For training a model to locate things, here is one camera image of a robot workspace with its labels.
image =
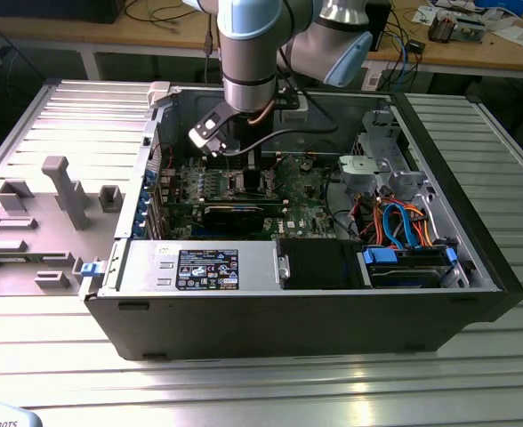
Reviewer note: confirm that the small metal box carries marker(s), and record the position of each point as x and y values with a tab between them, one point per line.
470	31

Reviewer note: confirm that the hard disk in blue carrier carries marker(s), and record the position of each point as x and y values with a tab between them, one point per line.
404	273

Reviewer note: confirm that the blue slot retainer clips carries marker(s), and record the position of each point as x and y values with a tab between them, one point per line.
142	209

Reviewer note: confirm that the green motherboard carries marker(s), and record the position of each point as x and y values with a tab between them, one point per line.
301	200

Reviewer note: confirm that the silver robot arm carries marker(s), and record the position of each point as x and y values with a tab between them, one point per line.
248	44

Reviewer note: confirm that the silver power supply with label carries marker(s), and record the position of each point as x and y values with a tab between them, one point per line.
146	267

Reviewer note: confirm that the wooden desk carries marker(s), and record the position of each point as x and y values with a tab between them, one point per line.
177	35

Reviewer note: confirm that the metal heat sink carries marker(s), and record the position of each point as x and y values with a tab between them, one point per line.
441	29

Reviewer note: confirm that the black upright box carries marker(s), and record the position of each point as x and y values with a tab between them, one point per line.
382	26

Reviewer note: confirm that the black drive bay box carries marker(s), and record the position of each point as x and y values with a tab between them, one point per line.
315	262

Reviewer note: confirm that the blue plastic latch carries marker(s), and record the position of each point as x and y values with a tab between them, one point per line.
90	270

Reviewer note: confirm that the black flat box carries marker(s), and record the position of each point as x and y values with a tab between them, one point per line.
52	11

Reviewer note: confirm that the black graphics card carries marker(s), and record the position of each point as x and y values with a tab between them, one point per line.
232	218

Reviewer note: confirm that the silver metal drive cage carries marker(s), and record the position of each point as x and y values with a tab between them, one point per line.
359	166

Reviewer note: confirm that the white papers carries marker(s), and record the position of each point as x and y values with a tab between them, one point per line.
510	34

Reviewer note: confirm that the light grey case latch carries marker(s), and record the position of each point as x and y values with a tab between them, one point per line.
159	93

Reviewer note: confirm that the black and silver PC case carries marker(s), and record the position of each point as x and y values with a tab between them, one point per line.
288	324

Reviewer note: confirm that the small black device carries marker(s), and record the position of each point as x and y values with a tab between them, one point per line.
416	46

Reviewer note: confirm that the grey parts rack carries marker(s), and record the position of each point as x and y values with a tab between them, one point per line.
70	195

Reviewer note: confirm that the round coin battery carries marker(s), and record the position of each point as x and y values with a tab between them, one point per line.
305	165

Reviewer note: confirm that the CPU socket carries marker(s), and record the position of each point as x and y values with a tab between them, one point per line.
234	184

